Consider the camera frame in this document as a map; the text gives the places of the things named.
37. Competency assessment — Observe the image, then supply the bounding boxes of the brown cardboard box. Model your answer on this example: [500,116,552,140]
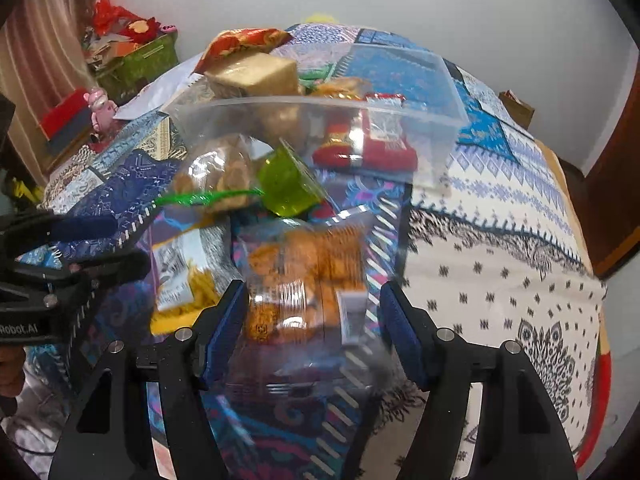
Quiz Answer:
[498,90,536,128]

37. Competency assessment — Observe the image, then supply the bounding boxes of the red snack packet white label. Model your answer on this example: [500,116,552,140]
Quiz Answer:
[357,92,420,172]

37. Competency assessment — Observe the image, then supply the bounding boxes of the cookie bag with green tie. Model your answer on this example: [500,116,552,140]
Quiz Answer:
[152,132,273,216]

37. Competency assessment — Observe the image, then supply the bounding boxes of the green basket with clutter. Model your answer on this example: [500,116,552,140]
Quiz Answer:
[82,0,178,68]

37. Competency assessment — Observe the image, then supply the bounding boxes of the green storage basket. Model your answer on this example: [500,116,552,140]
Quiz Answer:
[95,35,181,103]

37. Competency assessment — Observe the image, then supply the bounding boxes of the yellow stick snack pack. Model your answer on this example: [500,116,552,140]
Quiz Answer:
[150,225,236,328]

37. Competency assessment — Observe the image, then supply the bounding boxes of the red box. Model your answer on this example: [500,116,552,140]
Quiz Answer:
[39,87,103,153]

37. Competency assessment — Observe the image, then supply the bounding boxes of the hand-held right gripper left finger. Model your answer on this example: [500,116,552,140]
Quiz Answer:
[47,279,250,480]

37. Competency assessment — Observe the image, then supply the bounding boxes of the striped curtain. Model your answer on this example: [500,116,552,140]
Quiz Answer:
[0,0,103,186]

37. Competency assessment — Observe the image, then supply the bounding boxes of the wooden door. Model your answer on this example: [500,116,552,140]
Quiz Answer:
[582,85,640,281]

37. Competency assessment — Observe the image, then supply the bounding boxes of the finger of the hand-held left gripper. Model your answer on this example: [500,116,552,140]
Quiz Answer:
[0,211,123,252]
[15,250,151,308]

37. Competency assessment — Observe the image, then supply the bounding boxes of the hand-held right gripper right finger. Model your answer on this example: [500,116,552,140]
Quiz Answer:
[380,280,581,480]

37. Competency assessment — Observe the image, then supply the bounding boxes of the green jelly cup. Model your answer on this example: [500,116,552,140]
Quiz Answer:
[257,137,326,220]

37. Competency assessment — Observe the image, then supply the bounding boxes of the tan biscuit roll pack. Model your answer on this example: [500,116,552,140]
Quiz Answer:
[204,52,306,131]

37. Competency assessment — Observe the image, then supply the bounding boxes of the clear plastic storage box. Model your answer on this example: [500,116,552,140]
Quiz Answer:
[160,42,471,196]

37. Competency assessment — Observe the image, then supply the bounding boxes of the person's left hand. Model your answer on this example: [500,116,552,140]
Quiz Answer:
[0,346,27,398]

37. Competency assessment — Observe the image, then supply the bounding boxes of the pink plush toy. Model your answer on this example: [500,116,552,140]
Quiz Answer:
[84,87,121,133]

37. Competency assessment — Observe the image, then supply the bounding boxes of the narrow red snack packet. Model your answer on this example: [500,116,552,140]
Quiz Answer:
[311,120,365,167]

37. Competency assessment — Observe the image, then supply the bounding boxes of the white plastic bag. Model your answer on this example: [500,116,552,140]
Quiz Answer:
[114,65,201,121]

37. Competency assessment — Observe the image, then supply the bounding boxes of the clear bag of orange snacks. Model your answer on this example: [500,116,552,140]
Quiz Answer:
[235,212,396,391]

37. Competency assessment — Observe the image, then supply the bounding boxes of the red orange chip bag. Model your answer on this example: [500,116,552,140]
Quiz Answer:
[194,27,293,75]

